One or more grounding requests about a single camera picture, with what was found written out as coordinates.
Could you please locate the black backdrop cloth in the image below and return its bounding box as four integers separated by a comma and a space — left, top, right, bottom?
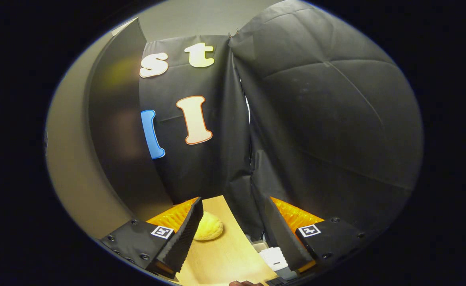
139, 0, 424, 247

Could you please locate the yellow round sponge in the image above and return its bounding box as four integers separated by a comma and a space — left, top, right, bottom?
193, 211, 224, 241

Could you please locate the white ribbed object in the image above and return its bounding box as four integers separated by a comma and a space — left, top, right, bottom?
259, 246, 289, 272

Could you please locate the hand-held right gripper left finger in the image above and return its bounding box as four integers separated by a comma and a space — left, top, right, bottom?
100, 197, 204, 279

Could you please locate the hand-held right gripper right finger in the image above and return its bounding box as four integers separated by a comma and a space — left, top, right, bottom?
263, 196, 366, 272

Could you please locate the grey double-door shoe cabinet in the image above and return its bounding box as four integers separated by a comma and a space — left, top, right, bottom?
84, 18, 174, 221

